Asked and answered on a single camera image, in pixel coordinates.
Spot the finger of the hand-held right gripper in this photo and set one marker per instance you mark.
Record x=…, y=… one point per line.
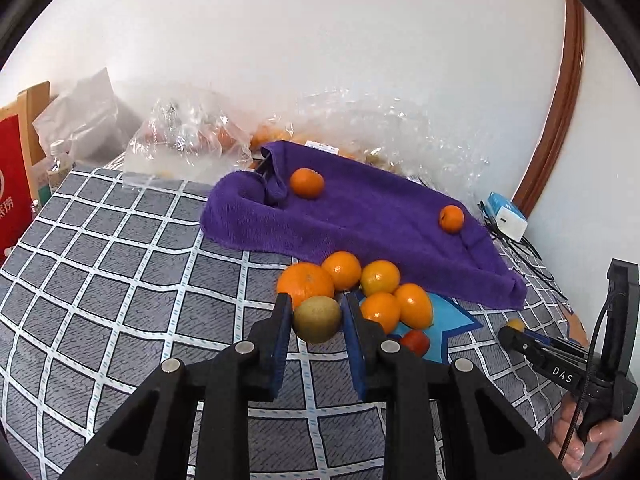
x=545, y=365
x=555, y=344

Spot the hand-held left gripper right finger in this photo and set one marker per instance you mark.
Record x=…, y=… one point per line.
x=351, y=325

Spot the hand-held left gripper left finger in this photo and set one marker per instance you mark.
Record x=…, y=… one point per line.
x=283, y=320

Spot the small orange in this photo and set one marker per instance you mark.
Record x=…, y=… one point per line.
x=381, y=314
x=451, y=218
x=344, y=269
x=415, y=306
x=306, y=182
x=380, y=276

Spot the large orange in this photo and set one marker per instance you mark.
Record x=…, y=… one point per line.
x=305, y=282

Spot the small red tomato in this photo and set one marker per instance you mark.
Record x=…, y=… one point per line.
x=416, y=343

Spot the person's right hand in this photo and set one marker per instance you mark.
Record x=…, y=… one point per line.
x=567, y=435

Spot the purple towel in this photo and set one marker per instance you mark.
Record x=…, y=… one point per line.
x=375, y=210

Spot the white blue tissue pack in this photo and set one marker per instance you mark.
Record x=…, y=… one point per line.
x=507, y=216

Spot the clear bag of kiwis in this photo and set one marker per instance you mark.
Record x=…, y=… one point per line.
x=377, y=155

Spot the clear bag of oranges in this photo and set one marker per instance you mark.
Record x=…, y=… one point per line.
x=270, y=137

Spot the clear plastic bag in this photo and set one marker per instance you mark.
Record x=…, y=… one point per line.
x=180, y=142

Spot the crumpled clear plastic wrap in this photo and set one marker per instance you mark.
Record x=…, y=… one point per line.
x=400, y=125

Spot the clear plastic water bottle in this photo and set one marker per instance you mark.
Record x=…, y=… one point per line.
x=60, y=162

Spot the white plastic bag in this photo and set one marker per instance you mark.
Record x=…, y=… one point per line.
x=87, y=110

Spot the red paper bag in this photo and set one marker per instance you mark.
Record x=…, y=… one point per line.
x=12, y=185

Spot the brown cardboard box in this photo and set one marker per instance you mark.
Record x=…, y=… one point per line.
x=35, y=105

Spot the brown wooden door frame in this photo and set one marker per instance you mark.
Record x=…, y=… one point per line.
x=560, y=110

